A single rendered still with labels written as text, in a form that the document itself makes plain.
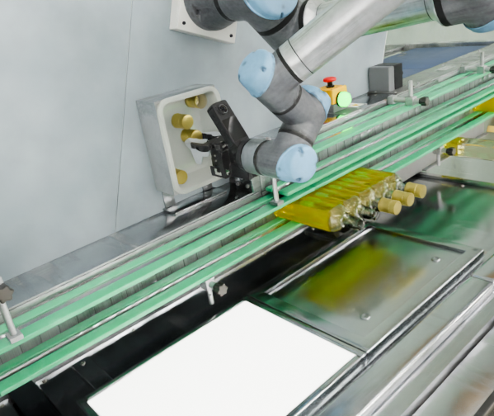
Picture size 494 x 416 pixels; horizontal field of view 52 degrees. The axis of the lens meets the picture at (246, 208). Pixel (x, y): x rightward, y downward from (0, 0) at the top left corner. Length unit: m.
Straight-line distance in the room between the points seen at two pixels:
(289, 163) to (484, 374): 0.52
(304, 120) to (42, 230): 0.59
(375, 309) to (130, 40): 0.79
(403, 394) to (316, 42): 0.62
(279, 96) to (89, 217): 0.51
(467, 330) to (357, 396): 0.30
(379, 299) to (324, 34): 0.57
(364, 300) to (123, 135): 0.65
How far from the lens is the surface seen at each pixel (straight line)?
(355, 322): 1.10
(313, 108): 1.02
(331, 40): 0.92
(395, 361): 1.01
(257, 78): 0.92
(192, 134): 1.23
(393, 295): 1.18
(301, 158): 0.97
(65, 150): 1.15
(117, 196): 1.22
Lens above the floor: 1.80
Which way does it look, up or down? 46 degrees down
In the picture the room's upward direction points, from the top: 106 degrees clockwise
